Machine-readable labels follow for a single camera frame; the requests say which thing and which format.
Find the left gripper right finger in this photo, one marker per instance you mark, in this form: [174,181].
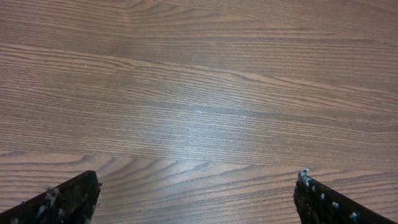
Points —
[318,204]

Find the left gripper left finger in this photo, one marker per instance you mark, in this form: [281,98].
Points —
[72,202]

